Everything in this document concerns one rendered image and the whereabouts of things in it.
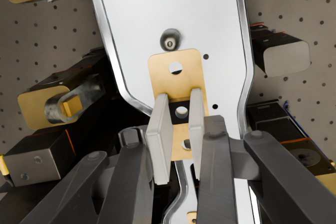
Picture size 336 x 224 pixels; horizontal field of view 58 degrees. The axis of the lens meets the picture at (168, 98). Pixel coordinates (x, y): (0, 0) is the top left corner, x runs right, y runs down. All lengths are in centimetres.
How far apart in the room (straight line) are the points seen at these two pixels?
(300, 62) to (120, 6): 29
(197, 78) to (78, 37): 63
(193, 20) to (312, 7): 42
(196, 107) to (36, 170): 32
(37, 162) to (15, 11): 51
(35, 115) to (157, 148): 34
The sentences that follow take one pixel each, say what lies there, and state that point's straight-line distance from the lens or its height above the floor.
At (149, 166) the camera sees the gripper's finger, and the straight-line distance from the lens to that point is 15.
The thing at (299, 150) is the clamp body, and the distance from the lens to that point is 61.
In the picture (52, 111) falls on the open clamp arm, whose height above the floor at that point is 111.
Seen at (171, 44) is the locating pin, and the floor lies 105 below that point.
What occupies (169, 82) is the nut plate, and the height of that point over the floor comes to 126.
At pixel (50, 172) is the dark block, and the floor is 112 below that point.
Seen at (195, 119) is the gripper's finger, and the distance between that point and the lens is 16.
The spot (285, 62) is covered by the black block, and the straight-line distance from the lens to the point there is 51.
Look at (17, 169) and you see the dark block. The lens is 47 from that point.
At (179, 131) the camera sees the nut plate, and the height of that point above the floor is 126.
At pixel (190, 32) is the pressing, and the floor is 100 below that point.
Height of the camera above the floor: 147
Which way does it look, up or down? 71 degrees down
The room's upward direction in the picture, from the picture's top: 171 degrees counter-clockwise
